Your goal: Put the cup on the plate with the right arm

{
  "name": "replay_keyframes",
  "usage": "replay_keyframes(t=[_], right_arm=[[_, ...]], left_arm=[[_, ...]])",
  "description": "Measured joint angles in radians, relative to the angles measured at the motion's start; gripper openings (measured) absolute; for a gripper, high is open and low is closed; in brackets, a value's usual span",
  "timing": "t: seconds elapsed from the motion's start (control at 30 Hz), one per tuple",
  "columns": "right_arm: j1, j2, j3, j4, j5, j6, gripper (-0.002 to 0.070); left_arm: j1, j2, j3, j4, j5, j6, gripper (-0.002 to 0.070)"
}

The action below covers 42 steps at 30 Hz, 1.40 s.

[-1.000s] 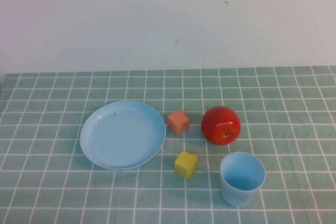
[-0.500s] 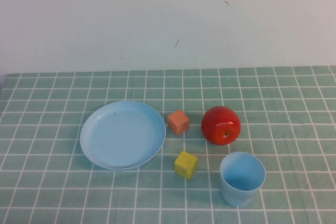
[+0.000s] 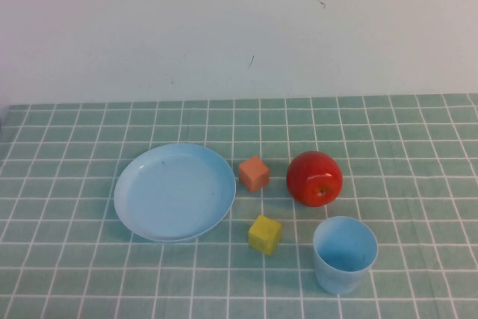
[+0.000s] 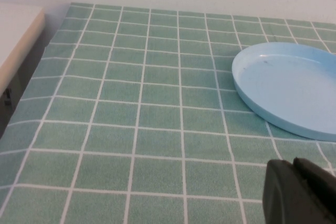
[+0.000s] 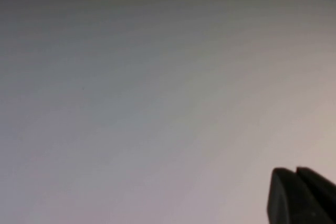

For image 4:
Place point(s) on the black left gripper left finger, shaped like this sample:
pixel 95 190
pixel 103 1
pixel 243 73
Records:
pixel 286 197

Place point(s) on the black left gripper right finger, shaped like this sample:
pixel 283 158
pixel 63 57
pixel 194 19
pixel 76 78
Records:
pixel 320 182

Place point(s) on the light blue round plate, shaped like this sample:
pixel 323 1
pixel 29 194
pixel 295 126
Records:
pixel 288 87

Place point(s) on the green white checked tablecloth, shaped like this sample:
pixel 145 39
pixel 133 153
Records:
pixel 157 119

